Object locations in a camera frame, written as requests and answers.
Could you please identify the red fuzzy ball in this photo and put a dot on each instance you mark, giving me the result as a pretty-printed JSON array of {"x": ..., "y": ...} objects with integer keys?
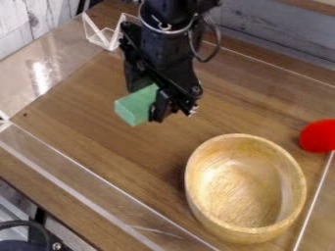
[{"x": 317, "y": 136}]

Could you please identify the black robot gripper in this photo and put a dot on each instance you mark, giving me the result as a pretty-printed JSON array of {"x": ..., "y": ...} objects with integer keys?
[{"x": 157, "y": 58}]

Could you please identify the black device with cable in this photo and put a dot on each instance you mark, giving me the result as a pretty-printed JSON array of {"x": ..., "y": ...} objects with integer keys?
[{"x": 26, "y": 235}]

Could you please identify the clear acrylic corner bracket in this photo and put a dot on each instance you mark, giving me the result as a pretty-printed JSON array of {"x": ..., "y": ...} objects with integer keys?
[{"x": 105, "y": 37}]

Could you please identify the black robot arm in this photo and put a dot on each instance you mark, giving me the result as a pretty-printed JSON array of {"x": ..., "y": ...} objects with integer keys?
[{"x": 176, "y": 16}]

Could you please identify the brown wooden bowl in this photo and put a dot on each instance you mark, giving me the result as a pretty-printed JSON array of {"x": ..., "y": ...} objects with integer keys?
[{"x": 244, "y": 187}]

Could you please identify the green rectangular block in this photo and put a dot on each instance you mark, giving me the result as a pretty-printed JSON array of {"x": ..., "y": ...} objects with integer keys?
[{"x": 133, "y": 106}]

